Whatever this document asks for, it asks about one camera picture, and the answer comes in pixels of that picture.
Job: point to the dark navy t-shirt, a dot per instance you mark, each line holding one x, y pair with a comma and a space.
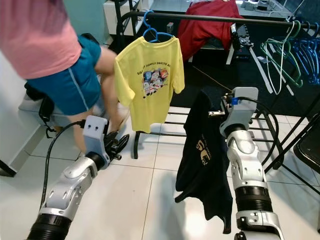
205, 170

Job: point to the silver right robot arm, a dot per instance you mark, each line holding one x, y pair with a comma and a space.
247, 160

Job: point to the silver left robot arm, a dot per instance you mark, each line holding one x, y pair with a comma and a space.
72, 185

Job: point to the yellow t-shirt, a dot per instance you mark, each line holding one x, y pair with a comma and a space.
150, 100

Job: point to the red cloth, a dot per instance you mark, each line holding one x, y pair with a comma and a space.
205, 25

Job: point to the black metal clothes rack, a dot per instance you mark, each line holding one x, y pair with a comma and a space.
210, 17

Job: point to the small grey box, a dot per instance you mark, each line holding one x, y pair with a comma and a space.
170, 27

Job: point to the black folding chair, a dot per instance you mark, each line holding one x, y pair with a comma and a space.
310, 147

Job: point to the white shelf unit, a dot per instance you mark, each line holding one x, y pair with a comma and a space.
117, 17

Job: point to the person in pink shirt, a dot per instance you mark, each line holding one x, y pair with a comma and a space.
40, 40

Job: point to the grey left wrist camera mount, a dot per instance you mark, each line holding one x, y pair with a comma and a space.
96, 135

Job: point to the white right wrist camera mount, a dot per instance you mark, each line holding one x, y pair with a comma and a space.
242, 107

